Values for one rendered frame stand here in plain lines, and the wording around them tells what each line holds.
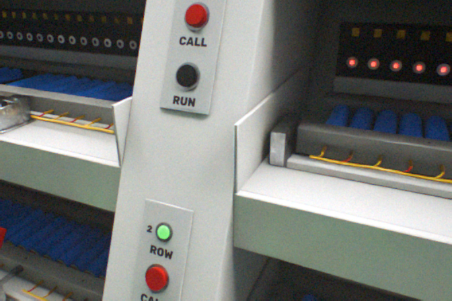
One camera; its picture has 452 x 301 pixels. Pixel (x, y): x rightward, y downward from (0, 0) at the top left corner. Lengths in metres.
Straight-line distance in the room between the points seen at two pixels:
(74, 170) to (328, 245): 0.21
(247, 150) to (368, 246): 0.10
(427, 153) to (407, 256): 0.08
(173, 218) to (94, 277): 0.18
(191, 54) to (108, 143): 0.12
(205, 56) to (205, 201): 0.10
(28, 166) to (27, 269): 0.14
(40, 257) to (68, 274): 0.05
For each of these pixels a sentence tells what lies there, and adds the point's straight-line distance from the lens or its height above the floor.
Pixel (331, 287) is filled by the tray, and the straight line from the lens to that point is 0.43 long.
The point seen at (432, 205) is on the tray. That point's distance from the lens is 0.28.
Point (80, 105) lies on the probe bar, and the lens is 0.40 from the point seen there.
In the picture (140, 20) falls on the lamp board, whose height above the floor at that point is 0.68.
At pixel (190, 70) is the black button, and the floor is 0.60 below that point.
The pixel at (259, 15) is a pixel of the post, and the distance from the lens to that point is 0.27.
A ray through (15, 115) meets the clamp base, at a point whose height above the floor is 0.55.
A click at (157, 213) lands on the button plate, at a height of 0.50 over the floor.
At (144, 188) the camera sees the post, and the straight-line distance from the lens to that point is 0.30.
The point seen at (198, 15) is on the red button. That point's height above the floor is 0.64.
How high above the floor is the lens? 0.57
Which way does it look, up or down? 2 degrees down
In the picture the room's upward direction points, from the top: 9 degrees clockwise
